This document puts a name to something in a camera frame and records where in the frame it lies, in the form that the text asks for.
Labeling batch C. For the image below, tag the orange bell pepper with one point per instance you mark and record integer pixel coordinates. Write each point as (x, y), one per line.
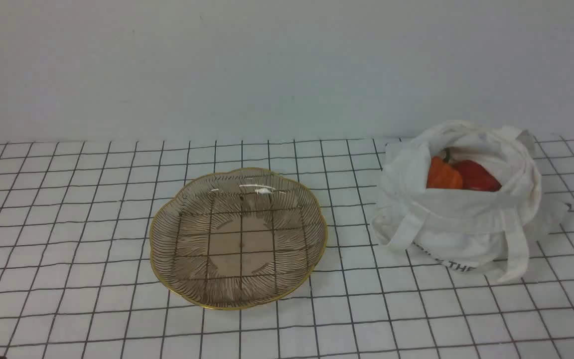
(442, 174)

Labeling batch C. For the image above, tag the white cloth bag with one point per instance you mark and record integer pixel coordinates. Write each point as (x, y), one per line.
(466, 230)

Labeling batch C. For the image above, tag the brown glass plate gold rim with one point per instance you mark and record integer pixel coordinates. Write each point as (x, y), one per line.
(234, 240)

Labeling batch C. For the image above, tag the red bell pepper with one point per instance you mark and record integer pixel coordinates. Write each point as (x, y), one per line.
(475, 177)

